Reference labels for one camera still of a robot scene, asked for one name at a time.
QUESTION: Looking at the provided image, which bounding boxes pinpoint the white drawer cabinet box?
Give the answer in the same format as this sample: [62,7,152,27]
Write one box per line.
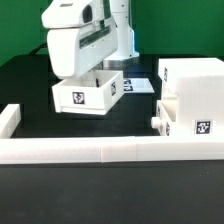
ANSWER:
[158,58,224,137]

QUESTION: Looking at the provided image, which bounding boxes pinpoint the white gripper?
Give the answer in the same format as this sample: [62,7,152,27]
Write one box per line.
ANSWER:
[47,17,118,87]

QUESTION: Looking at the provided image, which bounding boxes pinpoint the white U-shaped barrier frame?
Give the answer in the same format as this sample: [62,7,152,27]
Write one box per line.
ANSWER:
[0,104,224,164]

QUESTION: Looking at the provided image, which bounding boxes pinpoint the white drawer tray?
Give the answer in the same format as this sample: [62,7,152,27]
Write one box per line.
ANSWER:
[151,99,177,136]
[52,70,124,115]

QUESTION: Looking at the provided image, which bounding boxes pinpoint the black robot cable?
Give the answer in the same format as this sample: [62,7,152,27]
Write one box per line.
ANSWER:
[29,43,50,56]

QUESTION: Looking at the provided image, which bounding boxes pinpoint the white front drawer tray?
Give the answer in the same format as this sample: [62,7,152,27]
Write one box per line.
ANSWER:
[151,99,177,136]

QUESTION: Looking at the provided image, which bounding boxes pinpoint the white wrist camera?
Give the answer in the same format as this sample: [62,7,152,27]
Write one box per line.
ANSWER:
[41,0,104,29]

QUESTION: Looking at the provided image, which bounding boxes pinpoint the white marker tag sheet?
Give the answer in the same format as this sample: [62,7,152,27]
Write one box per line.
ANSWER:
[124,78,154,94]

